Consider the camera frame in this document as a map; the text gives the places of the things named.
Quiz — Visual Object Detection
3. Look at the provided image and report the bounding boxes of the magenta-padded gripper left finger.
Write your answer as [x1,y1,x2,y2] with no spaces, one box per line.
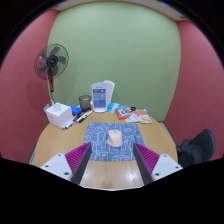
[39,142,93,186]

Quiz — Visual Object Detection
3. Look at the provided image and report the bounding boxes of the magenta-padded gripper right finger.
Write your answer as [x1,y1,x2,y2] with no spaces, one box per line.
[132,142,184,186]

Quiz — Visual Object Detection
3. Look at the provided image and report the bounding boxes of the cream white computer mouse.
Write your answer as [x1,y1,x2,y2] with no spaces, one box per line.
[106,128,125,148]

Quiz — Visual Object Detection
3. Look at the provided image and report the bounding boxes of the blue-grey patterned mouse pad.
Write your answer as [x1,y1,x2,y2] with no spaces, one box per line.
[82,121,146,162]

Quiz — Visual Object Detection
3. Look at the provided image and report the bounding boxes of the black office chair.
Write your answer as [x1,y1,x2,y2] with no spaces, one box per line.
[175,128,217,169]

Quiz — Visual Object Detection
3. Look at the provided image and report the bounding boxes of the white tissue box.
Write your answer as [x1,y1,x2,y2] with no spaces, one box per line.
[42,102,74,130]

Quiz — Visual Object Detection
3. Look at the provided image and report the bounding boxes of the orange snack packet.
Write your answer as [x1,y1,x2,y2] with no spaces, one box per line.
[133,108,153,125]

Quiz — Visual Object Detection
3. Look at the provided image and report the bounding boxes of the white snack packet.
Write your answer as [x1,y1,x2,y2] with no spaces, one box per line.
[125,112,143,124]

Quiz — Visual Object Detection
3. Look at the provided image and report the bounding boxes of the blue whiteboard eraser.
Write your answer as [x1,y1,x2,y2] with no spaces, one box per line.
[67,104,83,117]

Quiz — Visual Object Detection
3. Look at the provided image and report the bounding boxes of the red snack packet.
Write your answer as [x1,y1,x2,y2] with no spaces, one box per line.
[115,106,133,121]

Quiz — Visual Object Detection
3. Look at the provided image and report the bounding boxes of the dark mesh pen cup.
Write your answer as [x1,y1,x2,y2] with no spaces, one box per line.
[78,94,93,112]

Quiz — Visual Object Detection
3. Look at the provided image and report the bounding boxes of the light blue snack packet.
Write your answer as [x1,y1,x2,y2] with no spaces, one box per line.
[106,102,125,114]

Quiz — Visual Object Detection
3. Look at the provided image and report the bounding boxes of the acrylic sign stand blue cards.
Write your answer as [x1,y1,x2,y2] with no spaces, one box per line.
[90,81,109,114]

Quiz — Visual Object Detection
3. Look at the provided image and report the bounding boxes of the white chair back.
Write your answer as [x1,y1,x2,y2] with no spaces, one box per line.
[102,79,116,105]

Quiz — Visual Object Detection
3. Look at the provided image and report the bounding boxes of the black standing fan red pole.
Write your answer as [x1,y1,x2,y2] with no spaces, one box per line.
[33,42,70,105]

